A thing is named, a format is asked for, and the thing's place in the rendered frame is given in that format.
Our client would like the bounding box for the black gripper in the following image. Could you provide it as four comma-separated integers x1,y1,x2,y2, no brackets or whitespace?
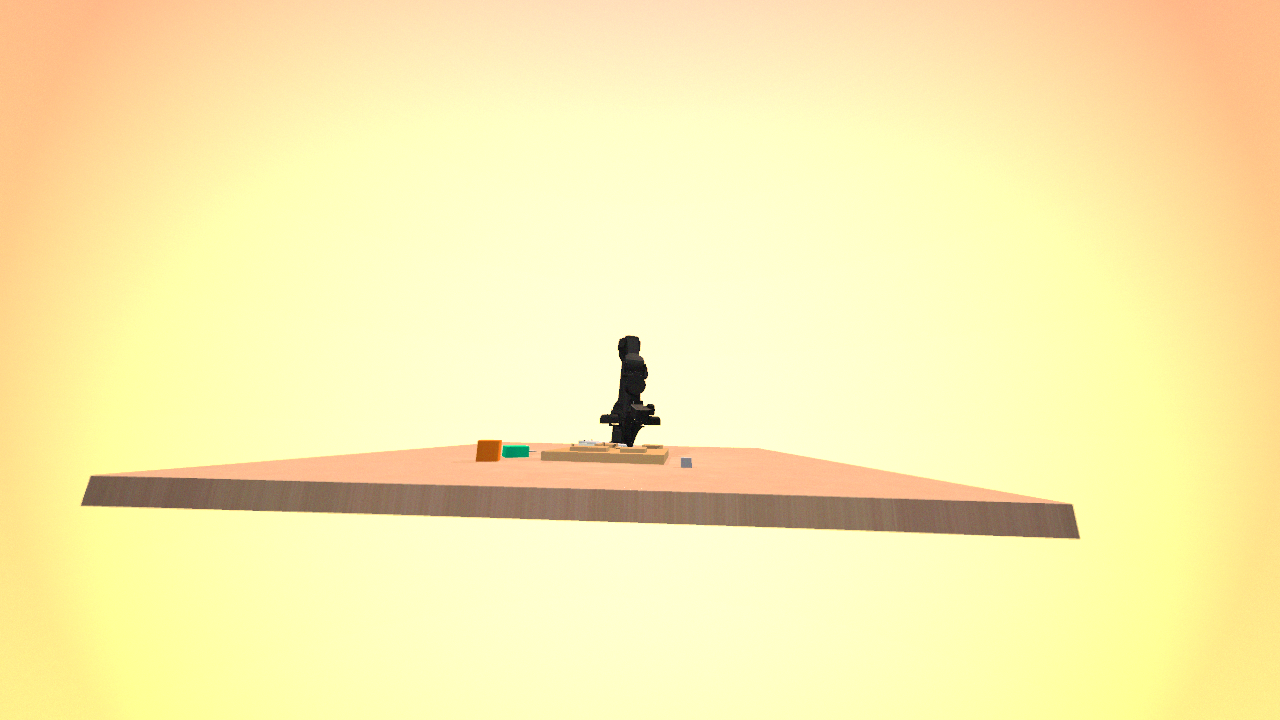
600,397,660,447

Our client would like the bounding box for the orange block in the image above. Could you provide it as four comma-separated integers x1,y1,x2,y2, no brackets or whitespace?
476,439,502,462

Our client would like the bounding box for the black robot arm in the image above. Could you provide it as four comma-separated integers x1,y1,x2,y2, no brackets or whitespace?
609,334,655,445

